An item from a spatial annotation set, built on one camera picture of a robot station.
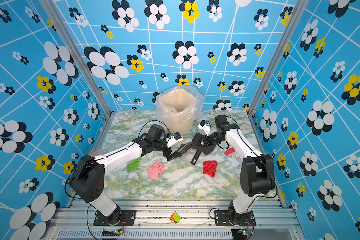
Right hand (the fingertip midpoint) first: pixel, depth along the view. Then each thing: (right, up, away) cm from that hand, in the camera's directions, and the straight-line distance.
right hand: (201, 143), depth 87 cm
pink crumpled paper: (-26, -15, +1) cm, 30 cm away
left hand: (-13, -1, -2) cm, 13 cm away
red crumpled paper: (+5, -15, +2) cm, 16 cm away
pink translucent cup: (-70, -8, +14) cm, 72 cm away
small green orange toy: (-14, -35, -15) cm, 40 cm away
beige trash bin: (-15, +24, +19) cm, 34 cm away
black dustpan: (0, -1, -7) cm, 7 cm away
